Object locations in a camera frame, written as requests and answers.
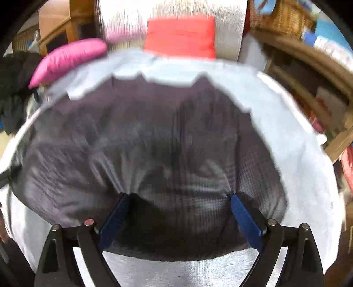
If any wooden shelf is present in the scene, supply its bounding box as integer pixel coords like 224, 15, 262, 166
250, 29, 353, 163

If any light blue cloth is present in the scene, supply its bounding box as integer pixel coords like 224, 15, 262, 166
254, 0, 276, 14

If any white patterned box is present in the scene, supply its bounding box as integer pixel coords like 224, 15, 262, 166
302, 30, 353, 69

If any wooden cabinet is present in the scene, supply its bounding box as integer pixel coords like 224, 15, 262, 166
37, 0, 105, 56

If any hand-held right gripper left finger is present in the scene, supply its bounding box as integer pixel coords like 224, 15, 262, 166
34, 193, 130, 287

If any pink pillow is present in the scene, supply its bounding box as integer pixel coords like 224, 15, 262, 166
28, 38, 108, 89

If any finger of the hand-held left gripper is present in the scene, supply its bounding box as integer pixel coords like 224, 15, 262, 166
0, 165, 22, 189

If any teal box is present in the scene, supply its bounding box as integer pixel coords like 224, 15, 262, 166
314, 19, 351, 53

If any dark quilted zip jacket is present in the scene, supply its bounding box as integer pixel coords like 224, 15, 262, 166
9, 73, 289, 261

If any dark grey jacket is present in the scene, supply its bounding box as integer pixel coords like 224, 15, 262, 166
0, 94, 34, 136

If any dark green puffer jacket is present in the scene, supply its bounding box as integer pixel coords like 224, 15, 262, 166
0, 52, 43, 97

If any red pillow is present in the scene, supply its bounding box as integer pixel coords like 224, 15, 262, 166
143, 15, 216, 59

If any pink clothing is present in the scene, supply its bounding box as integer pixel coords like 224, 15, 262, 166
340, 146, 353, 194

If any light grey blanket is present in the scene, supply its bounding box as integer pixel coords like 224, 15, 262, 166
6, 48, 345, 287

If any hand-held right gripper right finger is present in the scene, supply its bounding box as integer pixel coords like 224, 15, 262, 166
230, 194, 324, 287

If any wicker basket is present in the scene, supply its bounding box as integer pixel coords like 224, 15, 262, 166
250, 0, 317, 39

